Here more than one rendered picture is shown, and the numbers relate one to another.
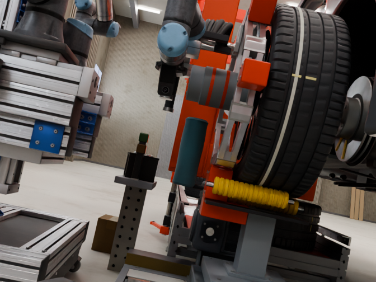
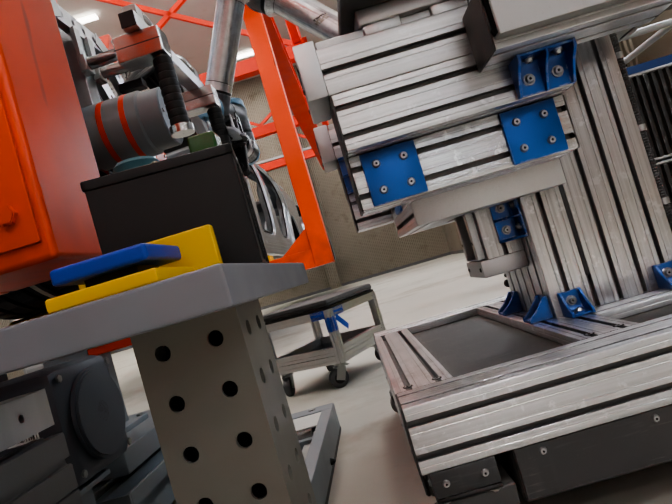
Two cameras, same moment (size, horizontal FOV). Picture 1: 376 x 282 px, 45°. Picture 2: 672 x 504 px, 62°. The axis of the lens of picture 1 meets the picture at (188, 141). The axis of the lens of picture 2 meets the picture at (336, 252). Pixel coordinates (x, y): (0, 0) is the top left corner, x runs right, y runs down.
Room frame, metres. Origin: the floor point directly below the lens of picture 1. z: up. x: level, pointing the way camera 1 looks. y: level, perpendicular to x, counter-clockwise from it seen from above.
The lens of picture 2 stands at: (2.79, 0.38, 0.42)
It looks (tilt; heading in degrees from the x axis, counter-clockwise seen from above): 2 degrees up; 184
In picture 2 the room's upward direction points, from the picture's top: 16 degrees counter-clockwise
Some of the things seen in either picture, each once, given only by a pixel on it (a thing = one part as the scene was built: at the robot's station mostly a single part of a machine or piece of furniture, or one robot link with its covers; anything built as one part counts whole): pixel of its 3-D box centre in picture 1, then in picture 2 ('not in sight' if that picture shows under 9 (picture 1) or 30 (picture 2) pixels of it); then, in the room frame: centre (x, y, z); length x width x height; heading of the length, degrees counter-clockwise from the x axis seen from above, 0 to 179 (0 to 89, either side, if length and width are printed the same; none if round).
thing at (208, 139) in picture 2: (144, 137); (206, 149); (2.03, 0.20, 0.64); 0.04 x 0.04 x 0.04; 1
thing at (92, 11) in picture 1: (85, 5); not in sight; (2.16, 0.62, 1.21); 0.11 x 0.08 x 0.09; 169
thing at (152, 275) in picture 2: not in sight; (127, 288); (2.39, 0.20, 0.45); 0.08 x 0.08 x 0.01; 1
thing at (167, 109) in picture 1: (172, 92); (171, 94); (1.79, 0.10, 0.83); 0.04 x 0.04 x 0.16
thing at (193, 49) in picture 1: (186, 47); (198, 100); (1.45, 0.07, 0.93); 0.09 x 0.05 x 0.05; 91
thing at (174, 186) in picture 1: (171, 200); not in sight; (3.33, 0.03, 0.30); 0.09 x 0.05 x 0.50; 1
